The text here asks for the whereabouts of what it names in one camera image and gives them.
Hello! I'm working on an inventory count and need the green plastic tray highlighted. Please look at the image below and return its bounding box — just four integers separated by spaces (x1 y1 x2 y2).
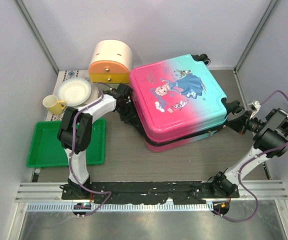
26 118 106 168

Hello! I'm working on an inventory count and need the yellow ceramic mug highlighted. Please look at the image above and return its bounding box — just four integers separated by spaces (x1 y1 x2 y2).
42 95 67 116

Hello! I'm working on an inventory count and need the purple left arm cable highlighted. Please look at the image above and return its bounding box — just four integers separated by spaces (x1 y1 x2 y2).
67 82 117 217

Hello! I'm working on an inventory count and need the white paper plate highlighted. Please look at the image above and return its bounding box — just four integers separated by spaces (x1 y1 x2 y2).
56 77 92 107

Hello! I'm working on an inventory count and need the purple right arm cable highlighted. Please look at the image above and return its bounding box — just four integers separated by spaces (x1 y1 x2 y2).
212 89 288 223

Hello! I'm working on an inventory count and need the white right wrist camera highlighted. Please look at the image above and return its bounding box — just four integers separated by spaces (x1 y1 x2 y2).
248 100 261 113

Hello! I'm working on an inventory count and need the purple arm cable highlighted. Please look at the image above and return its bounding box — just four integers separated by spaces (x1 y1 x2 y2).
212 89 288 223
67 82 117 217

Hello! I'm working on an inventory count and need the pastel three-drawer storage box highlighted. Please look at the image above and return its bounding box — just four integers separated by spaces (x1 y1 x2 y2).
88 39 133 84

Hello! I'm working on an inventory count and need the aluminium frame rail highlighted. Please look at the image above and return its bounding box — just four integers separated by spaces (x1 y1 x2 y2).
15 180 288 205

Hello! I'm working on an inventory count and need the pink and teal children's suitcase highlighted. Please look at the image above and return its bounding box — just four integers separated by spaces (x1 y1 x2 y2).
129 54 244 153

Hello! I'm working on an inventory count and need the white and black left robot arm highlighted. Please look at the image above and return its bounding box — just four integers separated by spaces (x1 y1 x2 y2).
57 83 144 200

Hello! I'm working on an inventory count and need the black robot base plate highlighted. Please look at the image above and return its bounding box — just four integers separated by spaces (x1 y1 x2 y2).
59 181 239 205

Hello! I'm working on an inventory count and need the white slotted cable duct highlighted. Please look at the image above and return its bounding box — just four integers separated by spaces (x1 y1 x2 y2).
26 201 213 213

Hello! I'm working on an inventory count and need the patterned white placemat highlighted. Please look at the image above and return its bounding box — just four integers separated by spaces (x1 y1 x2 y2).
53 70 99 108

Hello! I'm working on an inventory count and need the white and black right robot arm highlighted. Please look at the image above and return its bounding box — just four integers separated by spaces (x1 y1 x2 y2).
209 108 288 198

